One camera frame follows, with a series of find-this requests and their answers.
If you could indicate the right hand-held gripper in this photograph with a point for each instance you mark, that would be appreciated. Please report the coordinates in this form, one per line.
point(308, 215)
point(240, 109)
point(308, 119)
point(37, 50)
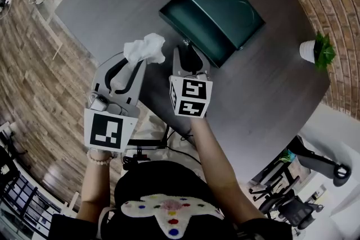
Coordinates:
point(194, 97)

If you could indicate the teal potted plant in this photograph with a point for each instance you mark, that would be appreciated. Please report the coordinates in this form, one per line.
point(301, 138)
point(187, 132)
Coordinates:
point(287, 156)

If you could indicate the person's left forearm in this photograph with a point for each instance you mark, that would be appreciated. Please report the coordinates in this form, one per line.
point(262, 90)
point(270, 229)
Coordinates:
point(94, 185)

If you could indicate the person's legs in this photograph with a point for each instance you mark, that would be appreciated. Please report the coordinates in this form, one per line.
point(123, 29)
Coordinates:
point(152, 126)

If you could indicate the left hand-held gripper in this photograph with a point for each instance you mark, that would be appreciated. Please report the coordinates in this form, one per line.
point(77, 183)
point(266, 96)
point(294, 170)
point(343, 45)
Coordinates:
point(107, 132)

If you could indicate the black chest-mounted device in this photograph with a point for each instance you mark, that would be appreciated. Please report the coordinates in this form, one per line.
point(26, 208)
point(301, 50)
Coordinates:
point(140, 149)

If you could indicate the dark green drawer box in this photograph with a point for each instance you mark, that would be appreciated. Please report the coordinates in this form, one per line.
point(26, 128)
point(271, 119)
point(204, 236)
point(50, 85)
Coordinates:
point(219, 5)

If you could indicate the green plant in white pot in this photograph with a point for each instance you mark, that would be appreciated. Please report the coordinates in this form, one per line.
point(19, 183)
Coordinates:
point(308, 49)

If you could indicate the black metal rack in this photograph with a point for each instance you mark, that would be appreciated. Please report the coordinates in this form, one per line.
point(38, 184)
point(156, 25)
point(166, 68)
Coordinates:
point(25, 205)

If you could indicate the person's black shirt torso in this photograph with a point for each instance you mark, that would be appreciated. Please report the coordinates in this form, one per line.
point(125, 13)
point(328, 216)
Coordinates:
point(157, 180)

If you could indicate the white cloth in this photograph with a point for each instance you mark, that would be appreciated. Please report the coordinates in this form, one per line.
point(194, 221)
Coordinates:
point(143, 47)

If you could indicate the person's right forearm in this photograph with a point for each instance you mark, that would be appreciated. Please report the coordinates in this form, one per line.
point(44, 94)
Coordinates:
point(216, 163)

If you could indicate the black office chair with wheels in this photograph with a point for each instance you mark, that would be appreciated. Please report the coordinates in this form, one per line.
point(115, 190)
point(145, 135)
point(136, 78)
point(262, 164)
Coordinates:
point(292, 210)

